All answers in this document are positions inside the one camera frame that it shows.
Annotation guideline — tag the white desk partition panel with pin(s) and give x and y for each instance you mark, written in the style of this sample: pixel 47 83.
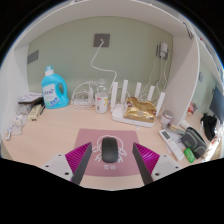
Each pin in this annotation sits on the white desk partition panel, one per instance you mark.
pixel 183 83

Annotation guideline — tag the grey blank wall plate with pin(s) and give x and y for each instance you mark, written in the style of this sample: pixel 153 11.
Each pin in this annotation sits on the grey blank wall plate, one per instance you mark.
pixel 32 57

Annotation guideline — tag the black pen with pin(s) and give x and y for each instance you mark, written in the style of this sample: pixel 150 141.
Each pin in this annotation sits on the black pen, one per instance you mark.
pixel 42 110

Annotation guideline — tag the blue detergent bottle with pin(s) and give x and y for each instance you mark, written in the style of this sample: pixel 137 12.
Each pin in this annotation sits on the blue detergent bottle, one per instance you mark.
pixel 53 91

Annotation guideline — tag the white remote control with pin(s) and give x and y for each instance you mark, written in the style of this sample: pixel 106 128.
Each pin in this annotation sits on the white remote control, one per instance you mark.
pixel 170 143

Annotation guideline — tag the black zip pouch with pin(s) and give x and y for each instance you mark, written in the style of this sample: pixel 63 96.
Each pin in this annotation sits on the black zip pouch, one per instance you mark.
pixel 195 141

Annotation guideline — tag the small jar with lid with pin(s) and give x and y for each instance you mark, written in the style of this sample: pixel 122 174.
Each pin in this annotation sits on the small jar with lid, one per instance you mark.
pixel 166 119

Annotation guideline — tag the white wall charger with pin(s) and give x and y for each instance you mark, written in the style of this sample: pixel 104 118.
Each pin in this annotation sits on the white wall charger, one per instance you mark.
pixel 162 50

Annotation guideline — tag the small green pack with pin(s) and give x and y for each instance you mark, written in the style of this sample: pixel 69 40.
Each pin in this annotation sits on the small green pack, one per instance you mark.
pixel 189 155

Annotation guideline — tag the black computer mouse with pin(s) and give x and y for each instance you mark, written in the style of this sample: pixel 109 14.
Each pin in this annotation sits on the black computer mouse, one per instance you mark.
pixel 110 150

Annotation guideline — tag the dark computer monitor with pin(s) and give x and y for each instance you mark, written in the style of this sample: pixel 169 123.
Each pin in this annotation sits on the dark computer monitor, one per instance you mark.
pixel 217 105

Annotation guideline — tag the stack of papers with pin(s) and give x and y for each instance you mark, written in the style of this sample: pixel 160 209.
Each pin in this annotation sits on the stack of papers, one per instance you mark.
pixel 30 97

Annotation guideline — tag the gold snack bag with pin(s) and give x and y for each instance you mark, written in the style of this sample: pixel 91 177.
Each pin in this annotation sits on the gold snack bag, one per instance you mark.
pixel 140 110

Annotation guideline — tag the grey wall socket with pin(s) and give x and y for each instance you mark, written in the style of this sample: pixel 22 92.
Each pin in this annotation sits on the grey wall socket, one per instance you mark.
pixel 105 40

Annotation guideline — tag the black bag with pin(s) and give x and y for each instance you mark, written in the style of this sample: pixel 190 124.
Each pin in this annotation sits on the black bag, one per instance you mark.
pixel 210 126

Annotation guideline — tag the clear bottle with white label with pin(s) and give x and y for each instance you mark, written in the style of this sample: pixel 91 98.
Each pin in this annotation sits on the clear bottle with white label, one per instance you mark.
pixel 101 101

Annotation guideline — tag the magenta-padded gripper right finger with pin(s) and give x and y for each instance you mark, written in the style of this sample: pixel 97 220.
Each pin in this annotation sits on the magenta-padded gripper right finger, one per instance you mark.
pixel 164 165

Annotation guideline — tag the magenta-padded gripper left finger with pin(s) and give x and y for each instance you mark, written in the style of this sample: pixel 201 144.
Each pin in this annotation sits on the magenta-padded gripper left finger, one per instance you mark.
pixel 58 165

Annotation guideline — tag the white router with antennas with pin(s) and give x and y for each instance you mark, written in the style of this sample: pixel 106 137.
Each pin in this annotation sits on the white router with antennas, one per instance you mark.
pixel 117 116

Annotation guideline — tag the pink printed mouse pad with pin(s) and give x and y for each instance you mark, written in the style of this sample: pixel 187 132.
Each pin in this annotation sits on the pink printed mouse pad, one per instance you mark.
pixel 86 136

